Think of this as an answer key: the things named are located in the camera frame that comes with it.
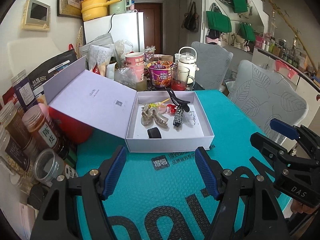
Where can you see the crumpled clear plastic bag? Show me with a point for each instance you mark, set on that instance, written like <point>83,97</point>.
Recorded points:
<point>126,76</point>

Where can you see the clear tape roll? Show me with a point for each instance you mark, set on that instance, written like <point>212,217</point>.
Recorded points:
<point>142,85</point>

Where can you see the white refrigerator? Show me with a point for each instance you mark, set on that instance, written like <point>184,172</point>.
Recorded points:
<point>127,26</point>

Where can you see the clear small hair clip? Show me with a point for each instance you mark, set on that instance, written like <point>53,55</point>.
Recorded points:
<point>189,118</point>

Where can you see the dark hanging bag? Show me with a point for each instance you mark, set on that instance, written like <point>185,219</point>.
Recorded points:
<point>191,19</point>

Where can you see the white open gift box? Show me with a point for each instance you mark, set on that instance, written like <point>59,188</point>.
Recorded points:
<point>116,109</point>

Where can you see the glass mug with red liquid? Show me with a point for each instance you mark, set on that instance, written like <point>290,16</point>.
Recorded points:
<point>181,79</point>

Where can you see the grey leaf chair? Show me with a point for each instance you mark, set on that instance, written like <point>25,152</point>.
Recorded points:
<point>264,95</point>
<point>213,62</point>

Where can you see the purple instant noodle bowl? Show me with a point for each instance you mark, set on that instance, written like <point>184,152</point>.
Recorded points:
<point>160,73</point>

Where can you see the woven straw fan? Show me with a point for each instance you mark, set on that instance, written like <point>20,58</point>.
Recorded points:
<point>79,42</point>

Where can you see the green tote bag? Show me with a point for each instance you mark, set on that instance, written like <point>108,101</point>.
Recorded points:
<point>218,21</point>

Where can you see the green electric kettle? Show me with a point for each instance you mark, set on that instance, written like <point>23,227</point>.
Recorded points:
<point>121,6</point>

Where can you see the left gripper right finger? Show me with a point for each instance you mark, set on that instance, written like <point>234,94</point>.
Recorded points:
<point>247,207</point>

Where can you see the teal bubble mat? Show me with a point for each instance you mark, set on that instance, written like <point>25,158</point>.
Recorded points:
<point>162,195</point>

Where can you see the yellow pot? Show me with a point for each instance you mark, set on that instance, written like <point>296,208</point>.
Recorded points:
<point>92,9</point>

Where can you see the amber spice jar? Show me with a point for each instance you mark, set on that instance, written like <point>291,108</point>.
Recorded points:
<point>39,127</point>

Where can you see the yellow flower hair stick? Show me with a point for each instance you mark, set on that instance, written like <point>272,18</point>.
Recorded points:
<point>156,103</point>

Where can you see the pink paper cup upper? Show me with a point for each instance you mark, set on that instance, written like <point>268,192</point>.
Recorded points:
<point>134,59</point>

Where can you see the pink panda paper cup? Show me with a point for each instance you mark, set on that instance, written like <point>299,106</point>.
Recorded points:
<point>138,71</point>

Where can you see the black round hair band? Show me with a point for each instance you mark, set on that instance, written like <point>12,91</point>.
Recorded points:
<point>154,133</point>

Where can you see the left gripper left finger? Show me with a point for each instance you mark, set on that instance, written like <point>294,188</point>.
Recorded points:
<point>58,215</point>

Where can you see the empty glass jar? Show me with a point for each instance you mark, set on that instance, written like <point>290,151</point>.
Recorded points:
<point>48,166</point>

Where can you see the clear wavy hair clip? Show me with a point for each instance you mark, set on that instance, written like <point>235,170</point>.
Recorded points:
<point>152,114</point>

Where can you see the black long hair clip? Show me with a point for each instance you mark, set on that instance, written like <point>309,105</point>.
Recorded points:
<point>179,103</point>

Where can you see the wall intercom panel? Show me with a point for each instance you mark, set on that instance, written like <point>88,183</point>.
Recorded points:
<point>36,16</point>

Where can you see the grey leaf chair near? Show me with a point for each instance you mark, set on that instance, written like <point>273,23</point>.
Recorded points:
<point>264,95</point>

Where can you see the pink round compact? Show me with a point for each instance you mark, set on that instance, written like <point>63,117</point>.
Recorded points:
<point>162,108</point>

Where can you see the white kettle bottle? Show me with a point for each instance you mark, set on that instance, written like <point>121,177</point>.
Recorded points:
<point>187,57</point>

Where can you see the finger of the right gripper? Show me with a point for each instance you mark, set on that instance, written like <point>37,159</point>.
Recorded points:
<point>281,160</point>
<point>306,138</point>

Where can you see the brown door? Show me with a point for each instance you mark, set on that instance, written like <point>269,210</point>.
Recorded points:
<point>153,31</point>

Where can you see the grey leaf chair far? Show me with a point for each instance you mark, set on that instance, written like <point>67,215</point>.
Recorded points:
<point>213,62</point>

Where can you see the brown mug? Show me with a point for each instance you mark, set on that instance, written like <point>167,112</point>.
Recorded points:
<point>167,58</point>

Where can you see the red small hair clip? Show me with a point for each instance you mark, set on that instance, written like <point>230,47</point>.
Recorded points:
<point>171,109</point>

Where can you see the black white gingham scrunchie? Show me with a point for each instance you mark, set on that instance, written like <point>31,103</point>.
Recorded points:
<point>178,117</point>

